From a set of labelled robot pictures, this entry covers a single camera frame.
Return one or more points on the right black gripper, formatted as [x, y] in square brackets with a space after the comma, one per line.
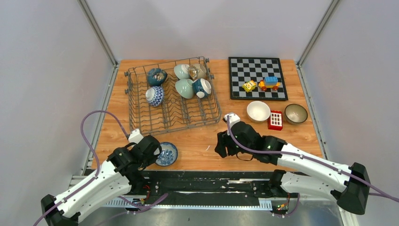
[223, 140]

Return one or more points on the cream beige bowl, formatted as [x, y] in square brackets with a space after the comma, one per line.
[258, 111]

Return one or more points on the black striped bowl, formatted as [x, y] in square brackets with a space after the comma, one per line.
[295, 114]

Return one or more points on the dark blue white bowl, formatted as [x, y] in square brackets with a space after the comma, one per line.
[202, 88]

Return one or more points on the blue floral white bowl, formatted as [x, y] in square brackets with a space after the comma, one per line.
[168, 155]

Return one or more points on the grey wire dish rack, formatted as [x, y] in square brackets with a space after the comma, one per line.
[175, 112]

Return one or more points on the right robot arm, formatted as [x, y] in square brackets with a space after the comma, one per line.
[347, 185]

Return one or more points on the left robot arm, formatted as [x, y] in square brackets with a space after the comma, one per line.
[118, 175]

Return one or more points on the red white toy block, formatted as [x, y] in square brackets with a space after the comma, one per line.
[275, 121]

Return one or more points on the yellow toy block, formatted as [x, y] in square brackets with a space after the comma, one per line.
[249, 86]

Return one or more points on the orange blue toy car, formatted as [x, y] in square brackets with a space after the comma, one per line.
[269, 83]

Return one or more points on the black white checkerboard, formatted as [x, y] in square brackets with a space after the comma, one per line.
[244, 69]

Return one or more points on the pale green bowl middle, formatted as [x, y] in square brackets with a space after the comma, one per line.
[184, 88]

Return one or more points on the pale green bowl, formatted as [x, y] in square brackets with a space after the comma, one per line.
[184, 88]
[182, 71]

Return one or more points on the beige speckled bowl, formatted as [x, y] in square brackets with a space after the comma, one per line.
[197, 71]

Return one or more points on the pale green bowl rear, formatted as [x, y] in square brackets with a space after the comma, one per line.
[182, 71]

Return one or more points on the blue zigzag pattern bowl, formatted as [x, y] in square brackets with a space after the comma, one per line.
[155, 96]

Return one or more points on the dark teal glazed bowl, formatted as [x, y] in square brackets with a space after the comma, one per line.
[156, 76]

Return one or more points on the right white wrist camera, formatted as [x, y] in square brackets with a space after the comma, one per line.
[231, 119]

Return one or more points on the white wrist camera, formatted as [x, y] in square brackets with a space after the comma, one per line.
[231, 119]
[135, 136]

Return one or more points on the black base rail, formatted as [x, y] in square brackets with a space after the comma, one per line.
[210, 188]

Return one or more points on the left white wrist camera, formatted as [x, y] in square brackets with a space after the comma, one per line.
[135, 136]

